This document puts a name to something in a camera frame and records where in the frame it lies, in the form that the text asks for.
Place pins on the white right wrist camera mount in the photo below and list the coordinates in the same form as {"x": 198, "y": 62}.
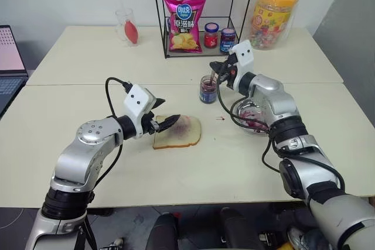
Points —
{"x": 244, "y": 54}

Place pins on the clear drinking glass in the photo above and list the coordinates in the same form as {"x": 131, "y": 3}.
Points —
{"x": 120, "y": 32}

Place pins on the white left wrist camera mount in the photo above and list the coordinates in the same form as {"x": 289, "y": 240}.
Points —
{"x": 137, "y": 97}

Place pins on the open laptop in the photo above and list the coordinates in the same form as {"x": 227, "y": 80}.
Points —
{"x": 10, "y": 54}

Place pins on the dark rounded shape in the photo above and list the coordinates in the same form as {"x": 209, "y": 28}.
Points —
{"x": 240, "y": 229}
{"x": 164, "y": 232}

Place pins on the pink potato chips bag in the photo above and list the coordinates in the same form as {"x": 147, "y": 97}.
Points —
{"x": 184, "y": 24}

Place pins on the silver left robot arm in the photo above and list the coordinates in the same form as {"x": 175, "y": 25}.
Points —
{"x": 85, "y": 156}

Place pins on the white sneaker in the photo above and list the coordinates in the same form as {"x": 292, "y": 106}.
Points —
{"x": 296, "y": 239}

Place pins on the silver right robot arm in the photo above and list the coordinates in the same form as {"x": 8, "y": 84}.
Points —
{"x": 296, "y": 144}

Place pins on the red silicone utensil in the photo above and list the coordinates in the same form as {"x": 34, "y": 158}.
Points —
{"x": 131, "y": 32}

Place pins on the blue jam jar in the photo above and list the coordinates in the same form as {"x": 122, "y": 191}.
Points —
{"x": 227, "y": 42}

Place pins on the small jam-stained spoon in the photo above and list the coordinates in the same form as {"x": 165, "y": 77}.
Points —
{"x": 212, "y": 78}

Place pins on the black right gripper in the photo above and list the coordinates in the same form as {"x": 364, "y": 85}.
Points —
{"x": 231, "y": 71}

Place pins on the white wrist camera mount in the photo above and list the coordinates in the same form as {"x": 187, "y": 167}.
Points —
{"x": 137, "y": 97}
{"x": 244, "y": 54}

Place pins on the white bread slice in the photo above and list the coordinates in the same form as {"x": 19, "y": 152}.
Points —
{"x": 181, "y": 136}

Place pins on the glass bowl with jam smears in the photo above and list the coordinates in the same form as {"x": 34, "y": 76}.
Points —
{"x": 249, "y": 116}

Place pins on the jam drops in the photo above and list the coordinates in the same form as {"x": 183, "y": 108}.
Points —
{"x": 220, "y": 119}

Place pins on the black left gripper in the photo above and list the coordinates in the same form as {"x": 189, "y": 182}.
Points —
{"x": 149, "y": 124}

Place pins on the red jam jar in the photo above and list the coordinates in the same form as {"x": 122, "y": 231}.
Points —
{"x": 211, "y": 37}

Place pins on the candy jar with orange lid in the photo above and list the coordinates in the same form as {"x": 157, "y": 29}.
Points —
{"x": 274, "y": 15}

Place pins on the open glass jam jar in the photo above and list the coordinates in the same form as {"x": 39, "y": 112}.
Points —
{"x": 208, "y": 92}

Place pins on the black tripod legs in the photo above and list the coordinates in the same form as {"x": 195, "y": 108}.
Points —
{"x": 85, "y": 232}

